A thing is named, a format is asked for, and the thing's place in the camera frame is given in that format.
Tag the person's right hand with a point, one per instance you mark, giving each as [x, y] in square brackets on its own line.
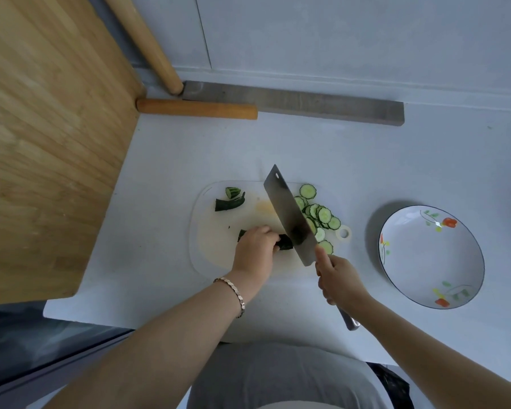
[342, 283]

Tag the person's left hand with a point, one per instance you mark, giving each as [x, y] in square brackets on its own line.
[253, 255]

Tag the dark green cucumber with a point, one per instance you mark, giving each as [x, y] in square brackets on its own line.
[286, 242]

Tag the translucent plastic cutting board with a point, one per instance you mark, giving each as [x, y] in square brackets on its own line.
[208, 251]

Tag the cucumber stem tip piece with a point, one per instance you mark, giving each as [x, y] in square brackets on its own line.
[228, 204]

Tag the steel cleaver knife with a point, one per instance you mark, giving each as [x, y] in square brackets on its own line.
[287, 204]

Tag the striped cucumber end piece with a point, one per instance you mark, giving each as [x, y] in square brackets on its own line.
[233, 192]

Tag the pile of cucumber slices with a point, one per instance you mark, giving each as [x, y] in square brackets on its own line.
[321, 215]

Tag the white floral plate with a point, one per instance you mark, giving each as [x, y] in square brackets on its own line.
[432, 257]

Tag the person's right forearm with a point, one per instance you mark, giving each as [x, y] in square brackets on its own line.
[443, 366]

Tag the person's left forearm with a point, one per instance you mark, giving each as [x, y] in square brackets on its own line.
[162, 357]

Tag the short wooden rolling pin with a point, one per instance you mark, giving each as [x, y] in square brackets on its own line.
[196, 109]

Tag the grey shirt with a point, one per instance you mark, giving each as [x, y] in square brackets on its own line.
[289, 374]

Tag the black trash bag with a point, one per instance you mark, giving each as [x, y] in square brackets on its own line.
[394, 383]

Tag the long grey sharpening stone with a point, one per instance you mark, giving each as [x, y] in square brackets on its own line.
[298, 103]

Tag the large wooden cutting board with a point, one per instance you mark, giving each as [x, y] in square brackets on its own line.
[47, 149]

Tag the thick light wooden rolling pin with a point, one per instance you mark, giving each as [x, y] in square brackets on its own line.
[145, 42]

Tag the dark glass panel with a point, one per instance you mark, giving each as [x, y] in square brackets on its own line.
[25, 345]

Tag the grey pipe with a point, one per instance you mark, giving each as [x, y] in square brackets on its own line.
[115, 34]

